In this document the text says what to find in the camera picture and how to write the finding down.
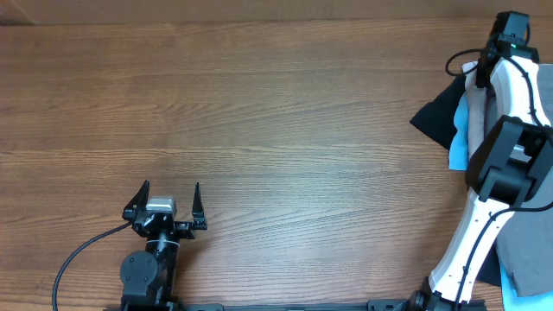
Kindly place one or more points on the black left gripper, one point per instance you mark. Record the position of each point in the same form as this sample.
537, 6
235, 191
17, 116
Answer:
187, 230

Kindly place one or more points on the black folded garment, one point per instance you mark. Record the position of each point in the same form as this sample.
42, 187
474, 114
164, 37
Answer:
436, 119

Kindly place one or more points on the beige shorts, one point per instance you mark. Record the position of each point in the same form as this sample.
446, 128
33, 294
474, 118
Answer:
474, 104

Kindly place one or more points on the light blue garment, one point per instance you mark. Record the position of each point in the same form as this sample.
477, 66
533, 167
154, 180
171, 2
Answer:
458, 152

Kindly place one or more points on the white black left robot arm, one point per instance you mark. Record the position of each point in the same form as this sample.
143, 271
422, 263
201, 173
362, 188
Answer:
148, 276

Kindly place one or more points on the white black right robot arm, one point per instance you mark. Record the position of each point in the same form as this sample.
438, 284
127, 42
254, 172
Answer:
505, 170

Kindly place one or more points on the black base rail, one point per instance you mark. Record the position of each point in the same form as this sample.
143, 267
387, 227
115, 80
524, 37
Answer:
372, 305

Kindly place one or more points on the grey shorts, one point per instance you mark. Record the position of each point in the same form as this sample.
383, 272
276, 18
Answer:
524, 245

